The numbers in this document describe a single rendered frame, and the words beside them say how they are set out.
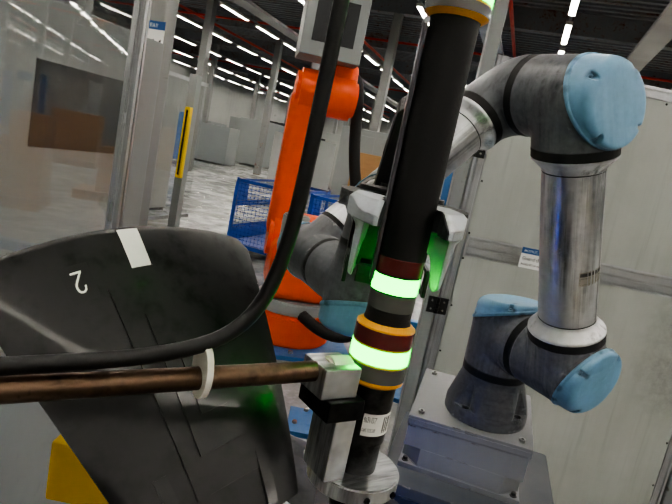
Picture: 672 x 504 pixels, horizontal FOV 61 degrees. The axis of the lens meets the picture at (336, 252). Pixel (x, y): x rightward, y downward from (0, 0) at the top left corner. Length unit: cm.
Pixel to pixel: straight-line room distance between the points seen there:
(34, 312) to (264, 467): 18
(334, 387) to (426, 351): 196
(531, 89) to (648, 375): 195
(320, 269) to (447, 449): 51
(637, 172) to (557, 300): 158
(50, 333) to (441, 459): 82
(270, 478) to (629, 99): 63
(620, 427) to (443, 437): 167
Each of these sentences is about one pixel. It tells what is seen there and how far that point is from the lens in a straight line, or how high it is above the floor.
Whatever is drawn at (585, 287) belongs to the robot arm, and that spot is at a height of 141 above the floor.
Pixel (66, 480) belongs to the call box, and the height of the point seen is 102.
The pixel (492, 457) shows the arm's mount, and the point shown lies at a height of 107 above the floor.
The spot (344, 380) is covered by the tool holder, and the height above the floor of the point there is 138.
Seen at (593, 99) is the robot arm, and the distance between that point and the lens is 77.
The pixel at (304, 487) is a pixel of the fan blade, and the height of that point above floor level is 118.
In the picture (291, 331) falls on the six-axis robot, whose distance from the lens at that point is 425.
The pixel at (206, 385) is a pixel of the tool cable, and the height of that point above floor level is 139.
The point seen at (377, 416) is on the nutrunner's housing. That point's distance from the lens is 42.
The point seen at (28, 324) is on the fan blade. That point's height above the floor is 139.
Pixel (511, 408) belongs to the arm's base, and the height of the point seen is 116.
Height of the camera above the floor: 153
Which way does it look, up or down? 10 degrees down
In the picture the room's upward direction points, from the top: 12 degrees clockwise
